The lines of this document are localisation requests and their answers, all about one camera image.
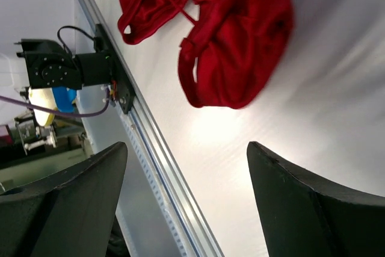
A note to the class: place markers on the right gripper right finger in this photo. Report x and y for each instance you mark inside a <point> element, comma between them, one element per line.
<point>304,214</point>

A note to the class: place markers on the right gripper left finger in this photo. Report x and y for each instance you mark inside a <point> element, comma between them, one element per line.
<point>68,213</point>

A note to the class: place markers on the slotted cable duct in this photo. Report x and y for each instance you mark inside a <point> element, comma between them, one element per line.
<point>147,218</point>

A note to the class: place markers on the red bra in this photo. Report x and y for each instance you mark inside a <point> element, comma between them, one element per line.
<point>230,53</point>

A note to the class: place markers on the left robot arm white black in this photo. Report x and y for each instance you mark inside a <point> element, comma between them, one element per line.
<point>49,65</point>

